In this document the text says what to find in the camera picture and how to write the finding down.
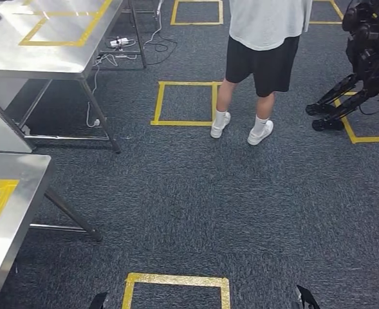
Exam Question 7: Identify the humanoid robot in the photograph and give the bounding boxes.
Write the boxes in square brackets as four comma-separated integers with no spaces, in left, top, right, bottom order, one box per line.
[306,0,379,132]

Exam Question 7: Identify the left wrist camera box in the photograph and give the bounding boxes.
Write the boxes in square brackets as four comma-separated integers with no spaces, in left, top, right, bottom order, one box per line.
[88,292,108,309]

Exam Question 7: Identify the white power cable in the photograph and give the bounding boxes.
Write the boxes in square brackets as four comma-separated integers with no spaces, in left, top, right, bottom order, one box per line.
[86,53,139,129]

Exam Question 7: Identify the grey-white board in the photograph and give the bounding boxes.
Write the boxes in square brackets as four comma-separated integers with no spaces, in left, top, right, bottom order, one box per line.
[0,77,33,155]

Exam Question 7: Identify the black floor cables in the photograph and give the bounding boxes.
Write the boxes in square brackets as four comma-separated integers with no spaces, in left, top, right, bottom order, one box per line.
[137,33,178,67]

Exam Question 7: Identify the person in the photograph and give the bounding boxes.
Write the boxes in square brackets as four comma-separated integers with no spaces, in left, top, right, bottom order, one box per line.
[209,0,313,147]

